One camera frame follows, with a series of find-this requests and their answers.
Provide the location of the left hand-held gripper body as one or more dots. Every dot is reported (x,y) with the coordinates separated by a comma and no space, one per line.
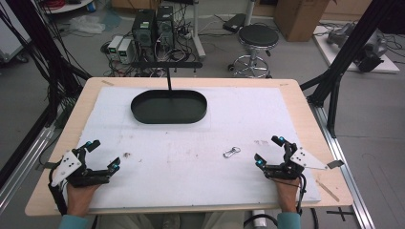
(68,163)

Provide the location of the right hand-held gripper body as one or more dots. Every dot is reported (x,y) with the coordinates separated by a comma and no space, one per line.
(305,159)

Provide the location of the black hanger stand oval base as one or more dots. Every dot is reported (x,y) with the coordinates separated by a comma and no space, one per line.
(168,109)

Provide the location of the person's left hand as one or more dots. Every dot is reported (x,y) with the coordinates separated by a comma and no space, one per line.
(79,198)

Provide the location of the person's right hand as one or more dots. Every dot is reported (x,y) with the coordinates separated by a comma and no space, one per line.
(287,195)

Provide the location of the thin wooden stick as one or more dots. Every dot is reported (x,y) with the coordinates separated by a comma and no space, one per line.
(328,191)

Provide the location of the white cylinder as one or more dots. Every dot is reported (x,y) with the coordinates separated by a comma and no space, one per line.
(259,218)

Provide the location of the white foam mat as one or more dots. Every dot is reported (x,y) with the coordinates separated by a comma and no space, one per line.
(191,178)

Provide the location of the white power supply unit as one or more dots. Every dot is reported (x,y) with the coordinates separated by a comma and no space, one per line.
(125,51)
(114,47)

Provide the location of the white board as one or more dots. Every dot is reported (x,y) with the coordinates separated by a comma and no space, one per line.
(331,54)

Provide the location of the black round stool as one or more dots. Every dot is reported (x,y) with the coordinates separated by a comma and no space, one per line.
(258,35)

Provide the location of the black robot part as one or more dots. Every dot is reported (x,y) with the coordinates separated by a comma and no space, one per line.
(369,58)

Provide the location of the white plastic bag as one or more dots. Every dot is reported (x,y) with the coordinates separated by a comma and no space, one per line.
(86,24)

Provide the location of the brown cardboard box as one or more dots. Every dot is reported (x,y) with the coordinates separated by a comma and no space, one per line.
(299,19)

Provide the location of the grey robot part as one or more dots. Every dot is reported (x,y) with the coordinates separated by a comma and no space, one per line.
(340,33)

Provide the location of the black flat device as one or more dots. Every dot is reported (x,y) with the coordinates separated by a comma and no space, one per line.
(234,23)

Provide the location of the black computer tower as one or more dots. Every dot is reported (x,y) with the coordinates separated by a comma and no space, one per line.
(165,27)
(144,30)

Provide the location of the white desk leg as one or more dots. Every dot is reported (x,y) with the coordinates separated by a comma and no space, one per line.
(198,35)

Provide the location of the round white table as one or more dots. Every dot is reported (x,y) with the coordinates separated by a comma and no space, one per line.
(68,6)

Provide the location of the aluminium rail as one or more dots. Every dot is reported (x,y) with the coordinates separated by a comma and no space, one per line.
(28,159)
(347,178)

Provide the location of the black metal frame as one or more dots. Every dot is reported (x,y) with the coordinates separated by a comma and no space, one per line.
(47,54)
(345,51)

